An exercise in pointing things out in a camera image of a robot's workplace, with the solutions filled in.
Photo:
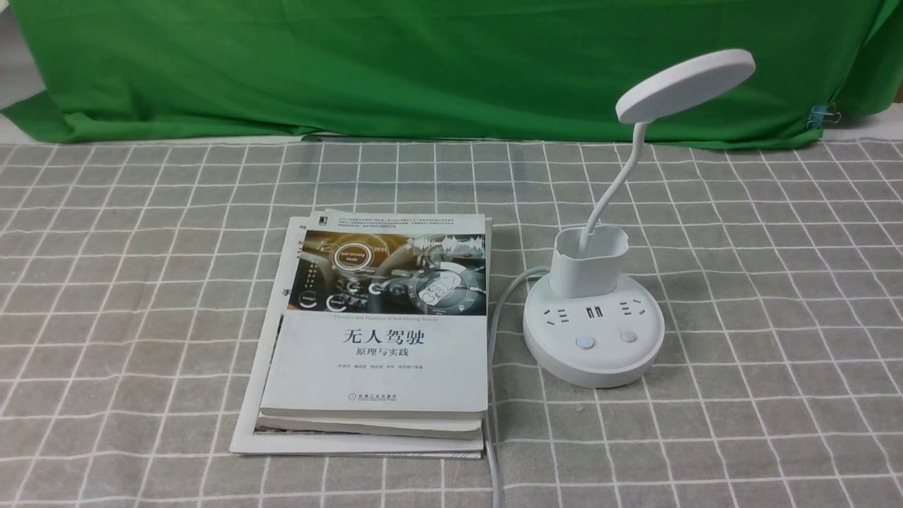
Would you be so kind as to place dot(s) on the bottom white book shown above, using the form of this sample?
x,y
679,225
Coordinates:
x,y
252,436

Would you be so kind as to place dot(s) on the blue binder clip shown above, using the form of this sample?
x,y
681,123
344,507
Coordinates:
x,y
822,116

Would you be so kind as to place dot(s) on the self-driving book top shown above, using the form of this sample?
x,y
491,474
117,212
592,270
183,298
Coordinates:
x,y
384,353

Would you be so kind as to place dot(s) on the white desk lamp with sockets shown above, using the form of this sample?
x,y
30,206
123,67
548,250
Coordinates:
x,y
584,320

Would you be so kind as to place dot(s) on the grey checked tablecloth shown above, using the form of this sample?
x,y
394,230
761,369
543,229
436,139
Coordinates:
x,y
134,282

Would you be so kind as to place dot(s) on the green backdrop cloth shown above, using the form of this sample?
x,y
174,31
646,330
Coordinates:
x,y
511,70

